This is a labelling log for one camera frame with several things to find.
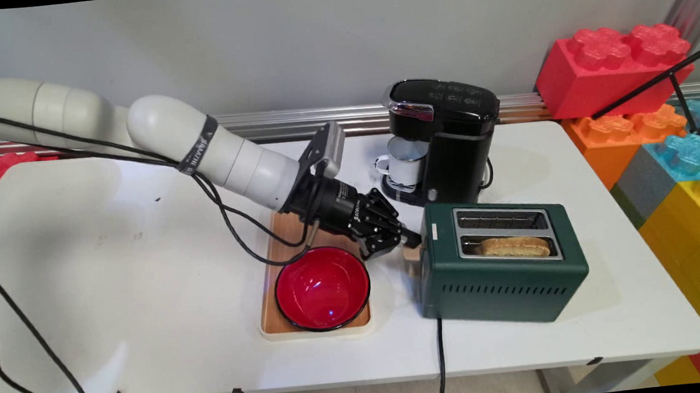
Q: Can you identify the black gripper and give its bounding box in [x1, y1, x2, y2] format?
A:
[287, 168, 425, 267]

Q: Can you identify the big red toy brick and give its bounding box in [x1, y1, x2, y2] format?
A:
[530, 19, 699, 124]

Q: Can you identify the black toaster power cable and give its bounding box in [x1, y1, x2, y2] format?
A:
[429, 317, 451, 393]

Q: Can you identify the white enamel mug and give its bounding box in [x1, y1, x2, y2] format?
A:
[372, 133, 434, 191]

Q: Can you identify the black coffee machine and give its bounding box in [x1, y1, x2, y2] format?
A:
[371, 71, 510, 213]

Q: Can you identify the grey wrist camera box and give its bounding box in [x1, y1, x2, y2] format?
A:
[295, 119, 350, 184]

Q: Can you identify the big grey toy brick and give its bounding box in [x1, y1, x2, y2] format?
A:
[612, 143, 683, 225]

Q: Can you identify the black coffee machine cable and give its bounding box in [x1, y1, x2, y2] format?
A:
[476, 157, 496, 190]

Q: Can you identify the green two-slot toaster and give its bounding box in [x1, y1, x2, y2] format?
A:
[398, 189, 595, 336]

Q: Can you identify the wooden serving tray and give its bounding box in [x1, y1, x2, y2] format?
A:
[249, 203, 376, 344]

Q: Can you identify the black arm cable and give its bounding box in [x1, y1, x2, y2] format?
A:
[0, 84, 326, 291]

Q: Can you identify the white table leg frame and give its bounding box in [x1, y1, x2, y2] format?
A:
[539, 358, 660, 393]

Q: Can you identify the aluminium wall rail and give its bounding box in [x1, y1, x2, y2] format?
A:
[0, 71, 700, 169]

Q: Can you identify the black velcro strap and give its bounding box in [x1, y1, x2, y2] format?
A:
[174, 114, 223, 177]

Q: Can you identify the black tripod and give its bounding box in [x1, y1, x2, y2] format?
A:
[584, 38, 700, 154]

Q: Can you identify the big orange toy brick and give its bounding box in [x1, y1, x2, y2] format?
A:
[561, 102, 694, 194]

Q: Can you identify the red bowl black rim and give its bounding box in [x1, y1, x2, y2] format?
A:
[271, 241, 376, 336]

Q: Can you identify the big light blue toy brick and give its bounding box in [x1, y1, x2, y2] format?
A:
[638, 98, 700, 188]

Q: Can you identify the toasted bread slice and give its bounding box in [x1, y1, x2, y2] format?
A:
[479, 232, 553, 264]

